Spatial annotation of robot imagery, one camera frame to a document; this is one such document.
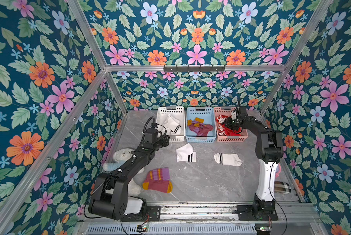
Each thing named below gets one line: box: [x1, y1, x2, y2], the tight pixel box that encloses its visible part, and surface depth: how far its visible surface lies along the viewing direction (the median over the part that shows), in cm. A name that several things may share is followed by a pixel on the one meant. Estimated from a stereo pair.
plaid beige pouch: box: [274, 181, 292, 194], surface depth 80 cm
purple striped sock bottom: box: [187, 119, 214, 137], surface depth 106 cm
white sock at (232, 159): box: [213, 152, 243, 167], surface depth 95 cm
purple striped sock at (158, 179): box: [142, 166, 173, 194], surface depth 85 cm
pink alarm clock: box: [275, 163, 282, 179], surface depth 86 cm
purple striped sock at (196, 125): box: [187, 117, 207, 133], surface depth 107 cm
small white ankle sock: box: [160, 119, 172, 136], surface depth 107 cm
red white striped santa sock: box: [215, 114, 227, 136], surface depth 109 cm
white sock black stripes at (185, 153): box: [175, 142, 197, 163], surface depth 97 cm
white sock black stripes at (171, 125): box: [164, 114, 182, 134], surface depth 109 cm
